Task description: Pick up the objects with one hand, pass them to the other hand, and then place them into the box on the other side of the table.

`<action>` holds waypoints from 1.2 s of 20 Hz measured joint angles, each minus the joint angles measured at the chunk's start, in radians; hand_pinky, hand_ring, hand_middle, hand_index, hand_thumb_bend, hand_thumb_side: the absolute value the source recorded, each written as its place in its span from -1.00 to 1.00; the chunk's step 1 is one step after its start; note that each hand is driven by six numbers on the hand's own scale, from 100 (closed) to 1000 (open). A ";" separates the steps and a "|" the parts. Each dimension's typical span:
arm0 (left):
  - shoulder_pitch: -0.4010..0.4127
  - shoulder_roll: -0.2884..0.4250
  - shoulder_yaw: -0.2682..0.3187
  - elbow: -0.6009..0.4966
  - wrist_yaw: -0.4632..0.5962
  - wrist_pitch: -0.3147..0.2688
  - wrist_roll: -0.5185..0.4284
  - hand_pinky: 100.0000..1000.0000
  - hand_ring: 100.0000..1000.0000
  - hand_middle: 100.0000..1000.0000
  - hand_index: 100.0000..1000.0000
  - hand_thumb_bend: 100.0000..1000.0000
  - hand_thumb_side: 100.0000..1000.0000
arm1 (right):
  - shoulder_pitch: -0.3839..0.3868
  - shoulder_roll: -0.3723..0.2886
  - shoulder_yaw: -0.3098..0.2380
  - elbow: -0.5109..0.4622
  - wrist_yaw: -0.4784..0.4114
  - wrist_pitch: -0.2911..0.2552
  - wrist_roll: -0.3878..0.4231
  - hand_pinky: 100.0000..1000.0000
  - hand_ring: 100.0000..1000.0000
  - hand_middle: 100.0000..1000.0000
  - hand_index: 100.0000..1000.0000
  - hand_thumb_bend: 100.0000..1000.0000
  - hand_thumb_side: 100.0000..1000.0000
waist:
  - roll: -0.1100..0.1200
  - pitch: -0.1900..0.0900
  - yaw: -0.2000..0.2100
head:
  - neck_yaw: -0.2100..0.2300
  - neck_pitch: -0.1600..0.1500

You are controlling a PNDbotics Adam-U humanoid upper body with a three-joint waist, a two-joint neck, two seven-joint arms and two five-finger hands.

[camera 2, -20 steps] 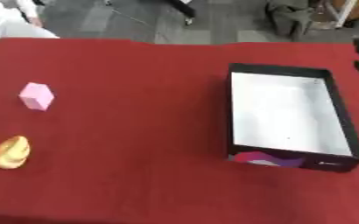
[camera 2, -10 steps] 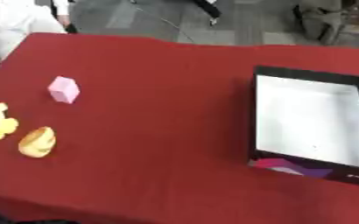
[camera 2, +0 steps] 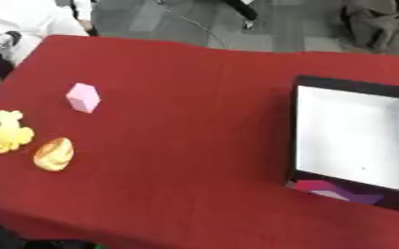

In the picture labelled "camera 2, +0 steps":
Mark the black box white inside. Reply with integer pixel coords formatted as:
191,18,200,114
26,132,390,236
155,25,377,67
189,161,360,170
286,74,399,215

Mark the person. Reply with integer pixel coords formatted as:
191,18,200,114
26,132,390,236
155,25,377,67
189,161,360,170
0,0,99,67

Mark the yellow soft toy duck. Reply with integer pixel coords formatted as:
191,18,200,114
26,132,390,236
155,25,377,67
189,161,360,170
0,109,36,155

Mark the pink block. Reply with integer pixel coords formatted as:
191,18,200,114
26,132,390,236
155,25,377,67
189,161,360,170
64,82,103,115

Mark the golden toy bread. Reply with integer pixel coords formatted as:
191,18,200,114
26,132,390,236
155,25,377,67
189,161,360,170
32,137,76,172

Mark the thin floor cable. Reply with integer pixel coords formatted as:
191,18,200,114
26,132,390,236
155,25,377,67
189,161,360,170
177,16,231,50

